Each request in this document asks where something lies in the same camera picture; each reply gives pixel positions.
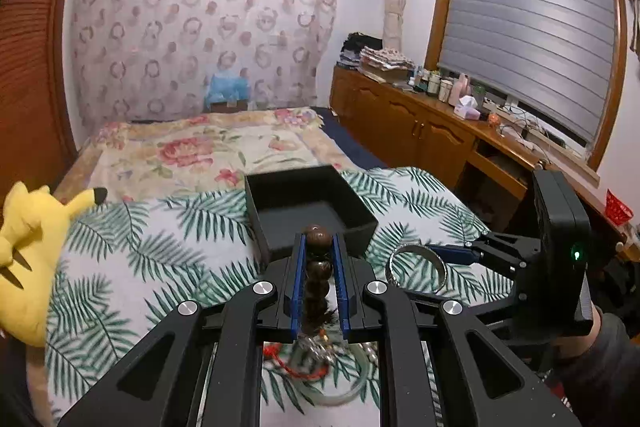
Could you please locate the silver bangle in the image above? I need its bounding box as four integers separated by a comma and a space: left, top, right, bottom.
384, 243, 448, 294

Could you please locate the red string bracelet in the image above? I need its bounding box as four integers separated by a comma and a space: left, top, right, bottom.
263, 341, 331, 382

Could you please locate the pale green jade bangle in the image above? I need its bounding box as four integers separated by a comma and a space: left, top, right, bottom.
292, 343, 378, 407

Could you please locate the silver charm bracelet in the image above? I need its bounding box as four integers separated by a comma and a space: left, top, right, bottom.
294, 330, 338, 371

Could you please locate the brown wooden bead bracelet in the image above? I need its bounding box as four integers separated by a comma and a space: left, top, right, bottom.
298, 223, 335, 343

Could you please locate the black jewelry box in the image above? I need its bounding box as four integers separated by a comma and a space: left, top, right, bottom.
244, 166, 378, 265

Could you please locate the person's right hand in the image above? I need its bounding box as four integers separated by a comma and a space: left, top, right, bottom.
552, 305, 602, 359

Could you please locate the wooden sideboard cabinet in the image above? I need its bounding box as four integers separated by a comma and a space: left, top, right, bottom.
328, 65, 626, 238

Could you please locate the red basket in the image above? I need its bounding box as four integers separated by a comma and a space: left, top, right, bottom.
605, 190, 634, 227

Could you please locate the pink tissue box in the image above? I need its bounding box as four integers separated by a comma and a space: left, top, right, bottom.
454, 95, 480, 121

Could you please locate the white power strip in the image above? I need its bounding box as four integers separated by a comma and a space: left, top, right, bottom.
483, 98, 550, 146

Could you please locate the pink bottle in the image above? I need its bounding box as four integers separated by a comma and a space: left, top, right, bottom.
448, 74, 470, 107

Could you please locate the navy blue bed sheet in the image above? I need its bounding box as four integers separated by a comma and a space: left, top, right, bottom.
312, 106, 386, 170

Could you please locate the yellow Pikachu plush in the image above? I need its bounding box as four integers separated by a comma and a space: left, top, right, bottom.
0, 181, 107, 348

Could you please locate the floral bed quilt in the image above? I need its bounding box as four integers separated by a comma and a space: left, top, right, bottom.
54, 107, 357, 202

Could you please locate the stack of folded clothes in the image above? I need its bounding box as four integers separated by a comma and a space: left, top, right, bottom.
336, 32, 416, 83

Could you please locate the grey window blind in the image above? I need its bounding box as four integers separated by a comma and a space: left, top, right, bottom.
438, 0, 616, 142

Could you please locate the wooden wardrobe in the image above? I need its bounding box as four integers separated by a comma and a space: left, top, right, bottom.
1, 0, 77, 195

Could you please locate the blue plush toy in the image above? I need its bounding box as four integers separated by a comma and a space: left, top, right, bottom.
204, 75, 250, 108

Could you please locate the patterned lace curtain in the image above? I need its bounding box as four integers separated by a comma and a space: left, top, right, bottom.
70, 0, 337, 131

